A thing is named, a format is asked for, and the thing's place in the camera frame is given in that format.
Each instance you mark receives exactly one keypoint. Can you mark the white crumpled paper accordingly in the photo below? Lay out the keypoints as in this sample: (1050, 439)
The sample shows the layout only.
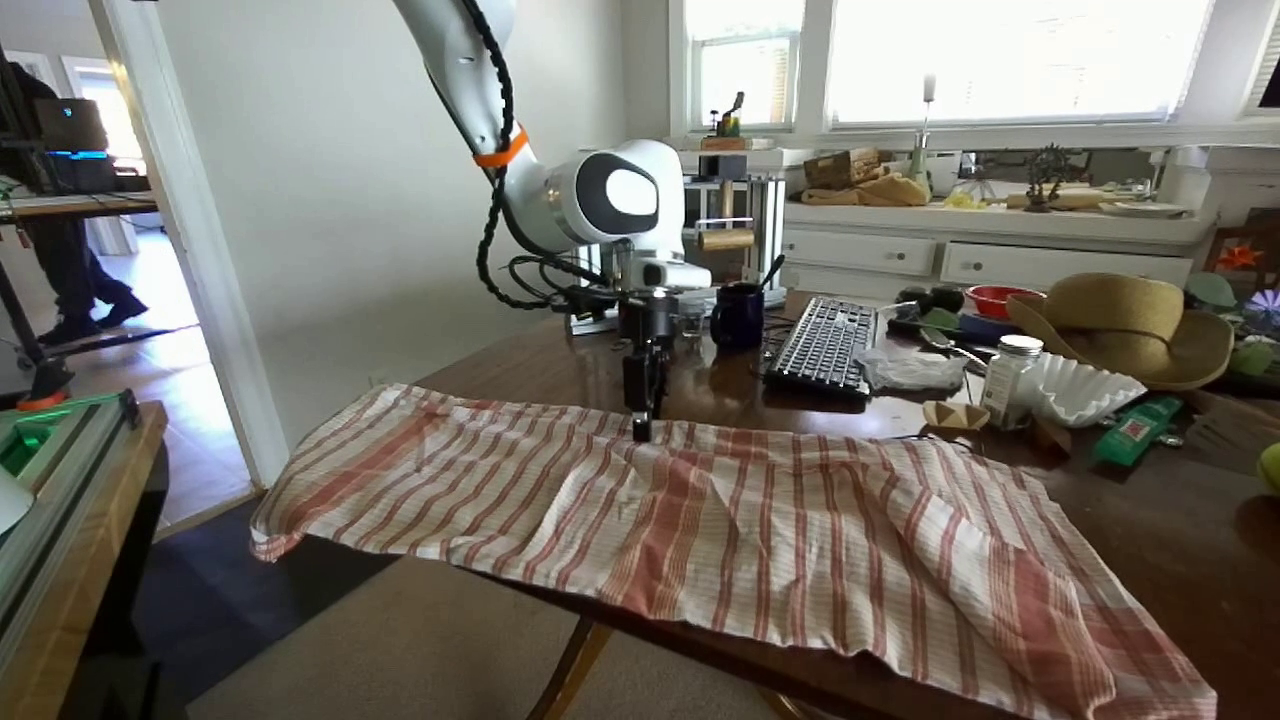
(911, 368)

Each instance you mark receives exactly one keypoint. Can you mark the white drawer cabinet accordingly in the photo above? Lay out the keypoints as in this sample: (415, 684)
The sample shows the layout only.
(887, 249)

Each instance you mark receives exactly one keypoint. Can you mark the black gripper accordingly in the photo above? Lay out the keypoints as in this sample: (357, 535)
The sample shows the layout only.
(645, 321)

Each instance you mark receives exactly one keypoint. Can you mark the yellow green ball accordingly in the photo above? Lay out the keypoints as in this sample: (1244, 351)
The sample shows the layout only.
(1270, 464)

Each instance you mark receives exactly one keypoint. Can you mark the green packaged item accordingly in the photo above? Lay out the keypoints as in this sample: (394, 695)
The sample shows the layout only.
(1139, 431)

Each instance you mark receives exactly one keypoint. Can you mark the black metal sculpture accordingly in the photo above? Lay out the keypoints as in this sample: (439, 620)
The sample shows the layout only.
(1057, 180)

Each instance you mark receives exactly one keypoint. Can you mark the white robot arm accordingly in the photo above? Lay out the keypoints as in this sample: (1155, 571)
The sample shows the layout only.
(525, 259)

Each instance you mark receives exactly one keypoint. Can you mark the black computer keyboard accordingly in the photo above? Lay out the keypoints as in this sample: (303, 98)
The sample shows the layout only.
(828, 351)

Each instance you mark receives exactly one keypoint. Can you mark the red striped white tablecloth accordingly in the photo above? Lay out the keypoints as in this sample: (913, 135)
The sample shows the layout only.
(954, 571)

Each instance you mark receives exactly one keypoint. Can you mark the white egg carton tray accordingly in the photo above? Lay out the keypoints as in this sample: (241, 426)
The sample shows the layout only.
(1072, 394)

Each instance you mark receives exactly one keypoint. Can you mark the wooden side workbench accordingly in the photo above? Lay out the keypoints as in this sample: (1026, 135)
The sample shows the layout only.
(80, 468)

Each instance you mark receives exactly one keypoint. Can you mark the white plastic bottle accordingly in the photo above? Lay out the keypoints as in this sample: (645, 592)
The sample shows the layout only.
(1007, 378)

